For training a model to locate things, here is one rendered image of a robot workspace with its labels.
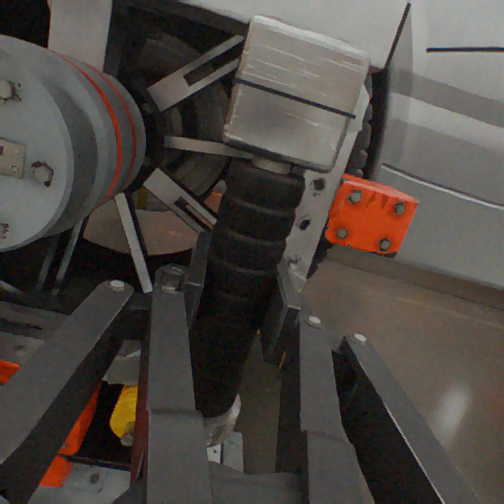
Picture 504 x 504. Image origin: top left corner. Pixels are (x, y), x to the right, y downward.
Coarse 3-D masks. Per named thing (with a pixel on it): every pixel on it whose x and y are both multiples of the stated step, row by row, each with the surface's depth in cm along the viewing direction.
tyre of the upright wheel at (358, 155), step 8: (368, 80) 43; (368, 88) 43; (368, 104) 44; (368, 112) 44; (368, 120) 45; (368, 128) 45; (360, 136) 45; (368, 136) 45; (360, 144) 45; (368, 144) 46; (352, 152) 45; (360, 152) 45; (352, 160) 46; (360, 160) 46; (352, 168) 46; (360, 168) 47; (360, 176) 47; (320, 240) 49; (320, 248) 49; (328, 248) 50; (320, 256) 50; (312, 264) 50; (312, 272) 51; (0, 296) 50; (8, 296) 50; (24, 304) 50
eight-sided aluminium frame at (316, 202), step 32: (352, 128) 36; (320, 192) 38; (320, 224) 39; (288, 256) 41; (0, 320) 47; (32, 320) 46; (64, 320) 47; (0, 352) 43; (32, 352) 43; (128, 352) 45; (128, 384) 45
